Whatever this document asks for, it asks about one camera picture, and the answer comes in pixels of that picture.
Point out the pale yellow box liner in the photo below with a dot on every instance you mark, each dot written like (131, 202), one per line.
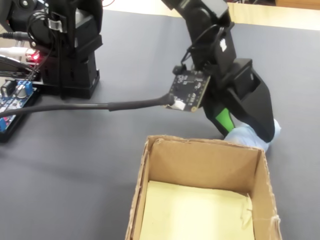
(195, 215)

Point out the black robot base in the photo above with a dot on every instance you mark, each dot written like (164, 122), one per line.
(75, 70)

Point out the black camera circuit board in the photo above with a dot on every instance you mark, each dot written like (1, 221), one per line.
(190, 90)

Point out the black power plug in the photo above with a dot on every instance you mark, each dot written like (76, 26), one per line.
(12, 35)

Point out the dark grey table mat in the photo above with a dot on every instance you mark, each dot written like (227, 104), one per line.
(75, 175)

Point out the blue controller circuit board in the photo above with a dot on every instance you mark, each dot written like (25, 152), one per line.
(12, 100)

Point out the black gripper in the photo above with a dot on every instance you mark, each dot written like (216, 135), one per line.
(223, 62)

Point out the brown cardboard box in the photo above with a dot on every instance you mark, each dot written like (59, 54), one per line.
(205, 162)

